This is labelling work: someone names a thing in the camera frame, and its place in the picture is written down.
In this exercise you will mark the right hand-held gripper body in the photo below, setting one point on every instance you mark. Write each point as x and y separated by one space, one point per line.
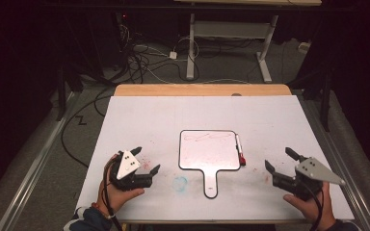
314 171

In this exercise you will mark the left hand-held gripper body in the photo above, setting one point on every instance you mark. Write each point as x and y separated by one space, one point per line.
126 166

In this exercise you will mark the red capped whiteboard marker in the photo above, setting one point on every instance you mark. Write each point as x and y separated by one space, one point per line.
238 147

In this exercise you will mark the white paddle whiteboard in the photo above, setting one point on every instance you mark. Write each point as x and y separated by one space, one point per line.
205 154

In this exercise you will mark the person's left hand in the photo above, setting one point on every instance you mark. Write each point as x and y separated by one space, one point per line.
115 199

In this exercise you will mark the person's right hand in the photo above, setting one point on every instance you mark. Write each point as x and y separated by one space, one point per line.
314 210

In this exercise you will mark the white table cover sheet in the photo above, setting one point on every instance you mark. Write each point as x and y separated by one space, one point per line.
147 128

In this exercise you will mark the black metal stand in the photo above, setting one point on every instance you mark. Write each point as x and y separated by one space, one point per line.
61 93
326 102

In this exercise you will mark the wooden table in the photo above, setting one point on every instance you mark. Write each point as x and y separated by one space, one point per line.
173 90

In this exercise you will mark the white power adapter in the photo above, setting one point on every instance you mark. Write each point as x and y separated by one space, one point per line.
173 55

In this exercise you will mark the small white floor box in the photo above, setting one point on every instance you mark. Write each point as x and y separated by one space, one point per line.
304 47

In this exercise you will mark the aluminium floor rail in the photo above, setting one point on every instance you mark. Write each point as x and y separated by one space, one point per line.
35 166
343 160

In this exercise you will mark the white metal desk frame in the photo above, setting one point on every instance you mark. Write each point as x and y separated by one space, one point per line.
231 29

